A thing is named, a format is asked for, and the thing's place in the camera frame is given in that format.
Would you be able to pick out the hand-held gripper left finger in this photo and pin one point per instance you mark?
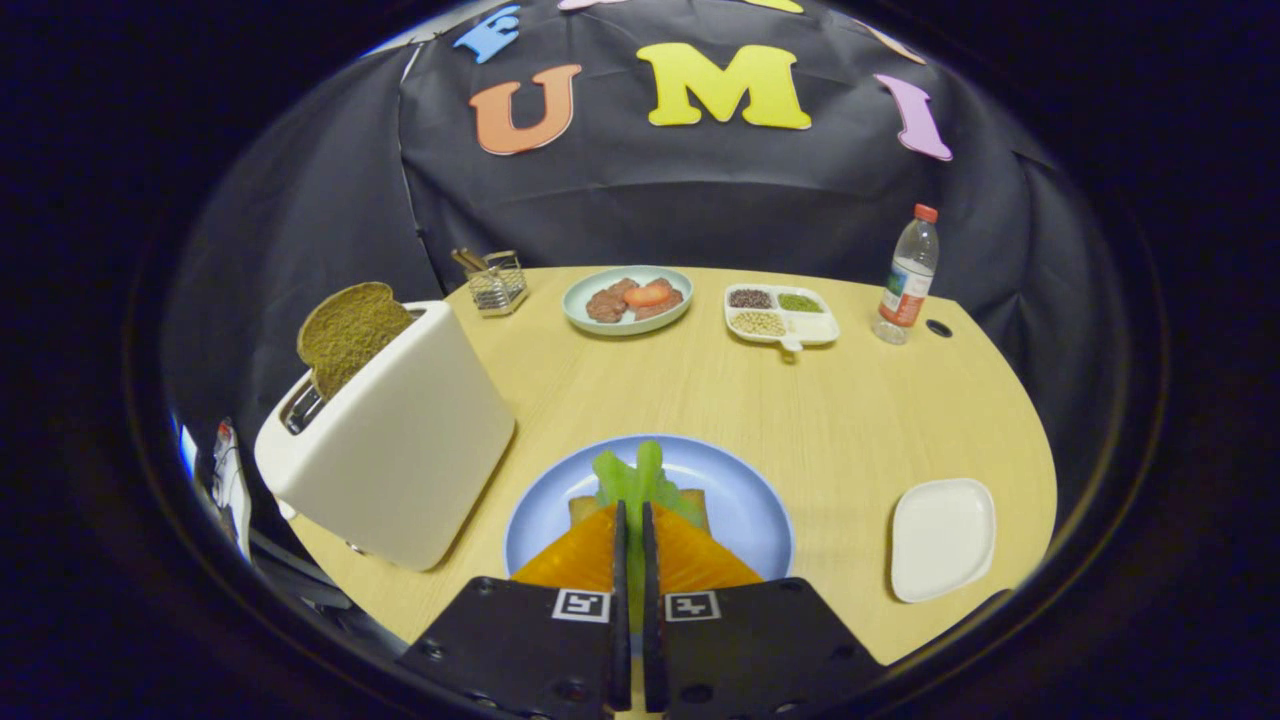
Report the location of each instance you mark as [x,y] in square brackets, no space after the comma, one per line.
[622,620]

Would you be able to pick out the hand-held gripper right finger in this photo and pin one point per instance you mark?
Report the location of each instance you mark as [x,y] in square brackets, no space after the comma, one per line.
[652,640]

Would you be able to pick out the green lettuce leaf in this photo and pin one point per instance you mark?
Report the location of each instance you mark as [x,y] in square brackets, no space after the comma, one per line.
[640,480]

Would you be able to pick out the brown toast slice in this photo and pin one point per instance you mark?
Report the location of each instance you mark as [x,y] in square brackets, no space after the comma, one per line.
[582,510]
[350,335]

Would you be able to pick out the blue round plate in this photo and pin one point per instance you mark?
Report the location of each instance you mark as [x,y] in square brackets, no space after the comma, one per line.
[740,500]

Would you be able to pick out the white toaster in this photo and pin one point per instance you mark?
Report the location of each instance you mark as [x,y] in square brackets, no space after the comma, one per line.
[400,450]

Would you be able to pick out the pale green round plate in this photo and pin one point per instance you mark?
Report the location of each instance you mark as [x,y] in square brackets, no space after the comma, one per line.
[625,325]

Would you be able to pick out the white square plate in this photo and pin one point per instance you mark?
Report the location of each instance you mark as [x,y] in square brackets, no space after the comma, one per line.
[940,540]

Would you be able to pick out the brown meat piece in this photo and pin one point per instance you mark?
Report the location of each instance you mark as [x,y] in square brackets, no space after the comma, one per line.
[603,305]
[665,307]

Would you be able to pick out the yellow bean pile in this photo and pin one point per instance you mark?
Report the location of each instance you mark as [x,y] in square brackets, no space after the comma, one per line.
[758,323]

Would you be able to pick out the red tomato slice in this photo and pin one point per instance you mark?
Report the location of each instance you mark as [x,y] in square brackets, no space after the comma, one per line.
[648,294]

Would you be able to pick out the dark bean pile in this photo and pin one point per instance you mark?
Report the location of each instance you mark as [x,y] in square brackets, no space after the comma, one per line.
[750,298]

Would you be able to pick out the white divided tray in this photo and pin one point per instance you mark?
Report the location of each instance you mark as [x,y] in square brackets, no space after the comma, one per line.
[812,327]

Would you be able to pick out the green bean pile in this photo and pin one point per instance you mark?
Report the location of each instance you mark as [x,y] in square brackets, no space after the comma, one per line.
[800,302]

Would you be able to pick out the brown sticks in basket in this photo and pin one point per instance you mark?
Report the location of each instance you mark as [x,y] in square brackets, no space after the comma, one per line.
[468,260]

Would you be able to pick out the black table grommet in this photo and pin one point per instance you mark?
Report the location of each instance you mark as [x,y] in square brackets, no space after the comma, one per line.
[938,328]

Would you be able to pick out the black backdrop cloth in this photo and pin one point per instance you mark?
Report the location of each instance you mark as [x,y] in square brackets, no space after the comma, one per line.
[700,200]

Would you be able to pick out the clear plastic water bottle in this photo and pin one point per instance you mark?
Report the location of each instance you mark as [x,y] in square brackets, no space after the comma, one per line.
[905,290]

